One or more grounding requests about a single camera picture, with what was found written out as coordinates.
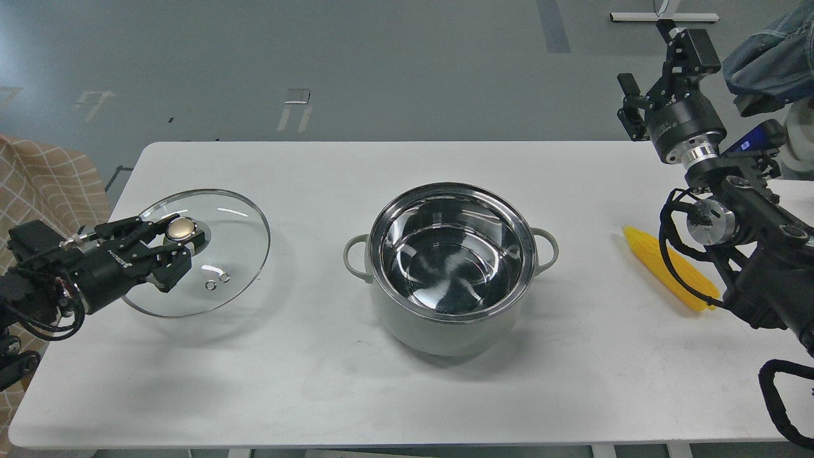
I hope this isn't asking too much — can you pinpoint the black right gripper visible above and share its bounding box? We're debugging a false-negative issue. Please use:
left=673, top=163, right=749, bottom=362
left=617, top=28, right=726, bottom=164

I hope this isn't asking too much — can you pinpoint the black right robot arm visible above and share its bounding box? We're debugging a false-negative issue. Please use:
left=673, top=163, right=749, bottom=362
left=618, top=18, right=813, bottom=354

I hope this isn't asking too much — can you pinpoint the blue denim clothing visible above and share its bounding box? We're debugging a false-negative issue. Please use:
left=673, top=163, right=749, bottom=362
left=722, top=1, right=813, bottom=117

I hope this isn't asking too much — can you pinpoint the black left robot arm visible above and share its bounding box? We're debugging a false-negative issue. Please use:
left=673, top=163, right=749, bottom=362
left=1, top=212, right=211, bottom=389

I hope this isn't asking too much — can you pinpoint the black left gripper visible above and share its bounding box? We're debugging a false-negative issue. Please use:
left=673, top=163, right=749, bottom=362
left=75, top=216, right=207, bottom=315

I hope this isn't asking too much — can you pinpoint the yellow corn cob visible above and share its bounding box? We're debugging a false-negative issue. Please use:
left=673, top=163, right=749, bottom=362
left=623, top=225, right=719, bottom=312

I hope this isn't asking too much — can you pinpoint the white stand base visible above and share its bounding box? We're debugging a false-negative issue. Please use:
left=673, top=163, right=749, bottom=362
left=609, top=12, right=721, bottom=24

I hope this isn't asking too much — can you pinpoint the grey-green steel pot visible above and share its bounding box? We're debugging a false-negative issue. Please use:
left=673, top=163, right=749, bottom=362
left=343, top=182, right=560, bottom=357

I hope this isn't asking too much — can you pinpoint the glass pot lid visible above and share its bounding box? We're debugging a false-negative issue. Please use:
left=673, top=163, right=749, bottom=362
left=122, top=189, right=271, bottom=318

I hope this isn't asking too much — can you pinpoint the beige checkered cloth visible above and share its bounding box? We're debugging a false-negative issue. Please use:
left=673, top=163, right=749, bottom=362
left=0, top=135, right=112, bottom=440

